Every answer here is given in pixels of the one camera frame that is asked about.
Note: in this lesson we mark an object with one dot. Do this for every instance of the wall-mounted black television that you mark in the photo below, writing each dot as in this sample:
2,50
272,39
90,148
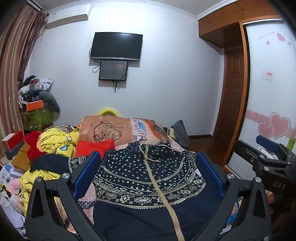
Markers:
115,46

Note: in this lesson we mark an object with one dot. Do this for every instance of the brown cardboard box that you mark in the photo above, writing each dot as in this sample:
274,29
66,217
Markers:
22,157

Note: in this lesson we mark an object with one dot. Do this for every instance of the white heart-sticker wardrobe door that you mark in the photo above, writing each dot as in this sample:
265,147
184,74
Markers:
270,92

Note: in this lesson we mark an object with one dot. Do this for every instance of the green storage box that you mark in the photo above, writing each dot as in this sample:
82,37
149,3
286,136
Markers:
37,118

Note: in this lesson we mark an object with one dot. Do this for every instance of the navy patterned hoodie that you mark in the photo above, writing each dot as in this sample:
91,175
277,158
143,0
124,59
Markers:
143,176

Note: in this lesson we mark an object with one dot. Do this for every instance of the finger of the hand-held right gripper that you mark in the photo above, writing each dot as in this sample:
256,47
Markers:
267,141
247,153

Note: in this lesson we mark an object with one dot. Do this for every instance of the yellow chair back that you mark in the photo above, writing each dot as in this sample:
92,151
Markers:
108,111

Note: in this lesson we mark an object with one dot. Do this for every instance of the white plastic bag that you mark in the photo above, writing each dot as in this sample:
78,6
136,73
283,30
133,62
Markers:
11,208

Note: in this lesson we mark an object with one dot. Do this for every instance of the printed bed blanket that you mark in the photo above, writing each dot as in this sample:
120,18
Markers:
104,129

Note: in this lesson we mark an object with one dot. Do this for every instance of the small black wall monitor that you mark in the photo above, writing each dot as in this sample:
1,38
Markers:
113,70

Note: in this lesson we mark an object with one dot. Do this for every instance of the brown striped curtain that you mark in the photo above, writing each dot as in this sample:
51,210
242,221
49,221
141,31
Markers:
13,69

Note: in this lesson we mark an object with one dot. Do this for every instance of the red box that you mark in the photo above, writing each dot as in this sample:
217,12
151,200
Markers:
13,139

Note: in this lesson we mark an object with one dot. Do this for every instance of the yellow cartoon print pajamas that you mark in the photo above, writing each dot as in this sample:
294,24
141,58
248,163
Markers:
55,141

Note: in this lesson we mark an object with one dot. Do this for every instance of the green bottle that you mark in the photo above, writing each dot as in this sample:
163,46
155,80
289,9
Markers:
291,143

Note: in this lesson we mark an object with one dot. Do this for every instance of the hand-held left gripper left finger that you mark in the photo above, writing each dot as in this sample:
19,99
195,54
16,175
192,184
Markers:
89,170

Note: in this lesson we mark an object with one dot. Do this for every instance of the white air conditioner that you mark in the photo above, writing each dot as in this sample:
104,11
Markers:
67,17

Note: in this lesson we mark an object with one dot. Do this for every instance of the red fluffy garment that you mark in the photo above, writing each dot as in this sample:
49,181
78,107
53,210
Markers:
33,148

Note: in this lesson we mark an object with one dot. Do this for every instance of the brown wooden door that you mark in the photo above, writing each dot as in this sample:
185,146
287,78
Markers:
232,92

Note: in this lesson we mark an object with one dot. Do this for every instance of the dark blue bag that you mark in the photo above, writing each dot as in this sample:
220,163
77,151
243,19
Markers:
180,134

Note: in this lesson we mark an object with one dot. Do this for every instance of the pile of mixed clothes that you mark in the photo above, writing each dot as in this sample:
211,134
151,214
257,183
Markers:
30,90

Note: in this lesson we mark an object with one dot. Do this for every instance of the wooden overhead cabinet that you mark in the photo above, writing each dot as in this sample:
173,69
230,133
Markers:
222,20

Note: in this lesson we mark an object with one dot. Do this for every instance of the orange box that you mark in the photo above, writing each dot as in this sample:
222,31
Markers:
34,105

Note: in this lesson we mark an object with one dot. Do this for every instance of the stack of papers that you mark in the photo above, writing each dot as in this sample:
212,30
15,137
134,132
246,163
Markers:
9,173

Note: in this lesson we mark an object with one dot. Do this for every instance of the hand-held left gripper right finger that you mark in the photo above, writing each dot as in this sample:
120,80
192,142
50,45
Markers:
209,175

